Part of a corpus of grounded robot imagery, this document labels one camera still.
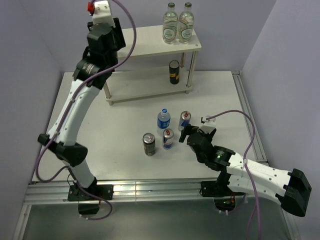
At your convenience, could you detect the aluminium front rail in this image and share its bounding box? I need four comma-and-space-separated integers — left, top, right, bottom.
22, 177, 216, 205

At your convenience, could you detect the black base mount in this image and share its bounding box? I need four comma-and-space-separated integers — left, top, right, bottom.
67, 179, 114, 221
199, 180, 246, 215

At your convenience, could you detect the dark coffee can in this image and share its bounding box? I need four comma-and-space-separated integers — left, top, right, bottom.
142, 132, 156, 156
169, 60, 180, 85

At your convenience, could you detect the aluminium rail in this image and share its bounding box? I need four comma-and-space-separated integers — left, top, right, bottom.
231, 70, 270, 167
22, 177, 216, 205

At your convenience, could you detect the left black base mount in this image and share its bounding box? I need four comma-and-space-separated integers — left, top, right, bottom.
67, 179, 114, 221

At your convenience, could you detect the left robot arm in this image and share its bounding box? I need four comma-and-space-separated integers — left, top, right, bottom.
37, 17, 126, 200

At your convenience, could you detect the right green-cap glass bottle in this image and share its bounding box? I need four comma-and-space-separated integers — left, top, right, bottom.
177, 2, 194, 44

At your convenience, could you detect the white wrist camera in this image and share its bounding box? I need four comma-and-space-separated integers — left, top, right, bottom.
199, 115, 216, 134
87, 0, 115, 27

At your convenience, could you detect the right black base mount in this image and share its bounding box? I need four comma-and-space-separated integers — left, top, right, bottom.
199, 180, 246, 215

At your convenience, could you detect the left green-cap glass bottle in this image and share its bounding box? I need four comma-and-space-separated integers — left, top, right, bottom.
162, 2, 178, 44

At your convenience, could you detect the aluminium right side rail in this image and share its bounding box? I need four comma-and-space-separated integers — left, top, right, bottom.
231, 70, 270, 167

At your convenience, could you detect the Red Bull can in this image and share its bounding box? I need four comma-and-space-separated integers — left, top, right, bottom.
162, 128, 174, 150
178, 111, 192, 131

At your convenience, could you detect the white two-tier shelf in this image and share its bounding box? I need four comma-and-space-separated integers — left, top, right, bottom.
103, 25, 202, 105

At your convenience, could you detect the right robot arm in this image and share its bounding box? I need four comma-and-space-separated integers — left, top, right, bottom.
179, 124, 312, 217

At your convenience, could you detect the green-cap glass bottle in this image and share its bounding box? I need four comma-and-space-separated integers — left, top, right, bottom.
177, 2, 194, 44
162, 2, 178, 44

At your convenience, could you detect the blue-label water bottle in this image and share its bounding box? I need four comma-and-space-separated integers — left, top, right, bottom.
157, 108, 171, 136

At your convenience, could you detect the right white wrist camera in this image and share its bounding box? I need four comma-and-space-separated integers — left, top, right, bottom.
199, 115, 216, 134

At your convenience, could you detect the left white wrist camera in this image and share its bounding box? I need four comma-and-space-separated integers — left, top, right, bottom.
87, 0, 115, 27

